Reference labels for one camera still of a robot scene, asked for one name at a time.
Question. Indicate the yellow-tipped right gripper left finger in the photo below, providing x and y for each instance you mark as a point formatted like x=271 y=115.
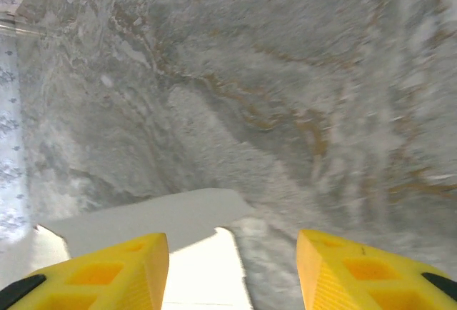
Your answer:
x=118 y=281

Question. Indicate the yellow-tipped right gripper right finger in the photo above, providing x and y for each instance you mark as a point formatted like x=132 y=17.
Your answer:
x=357 y=278

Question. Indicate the white paper box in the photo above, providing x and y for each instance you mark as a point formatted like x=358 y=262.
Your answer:
x=200 y=217

